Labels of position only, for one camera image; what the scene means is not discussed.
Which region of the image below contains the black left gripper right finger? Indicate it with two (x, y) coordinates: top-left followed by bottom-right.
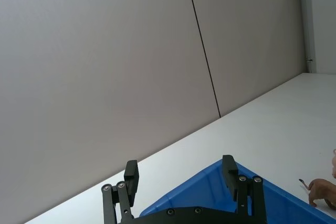
(222, 154), (267, 224)

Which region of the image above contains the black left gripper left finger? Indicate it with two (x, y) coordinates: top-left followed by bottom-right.
(101, 159), (139, 224)

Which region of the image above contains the small dark thin tool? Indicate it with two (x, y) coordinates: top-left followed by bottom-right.
(298, 178), (311, 191)

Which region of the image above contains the person's hand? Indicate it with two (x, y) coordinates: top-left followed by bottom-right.
(331, 148), (336, 179)
(308, 178), (336, 208)

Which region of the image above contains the blue plastic bin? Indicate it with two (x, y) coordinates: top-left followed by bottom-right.
(139, 160), (336, 224)

